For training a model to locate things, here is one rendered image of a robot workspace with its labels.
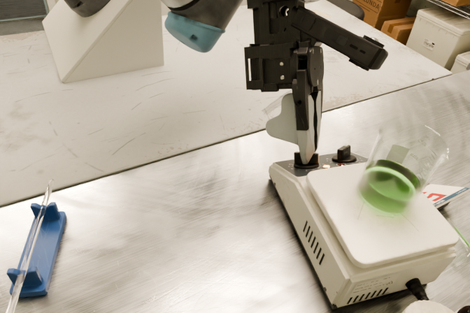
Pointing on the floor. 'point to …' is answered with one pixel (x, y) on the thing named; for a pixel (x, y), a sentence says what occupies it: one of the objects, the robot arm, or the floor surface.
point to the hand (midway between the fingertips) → (312, 152)
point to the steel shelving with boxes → (462, 42)
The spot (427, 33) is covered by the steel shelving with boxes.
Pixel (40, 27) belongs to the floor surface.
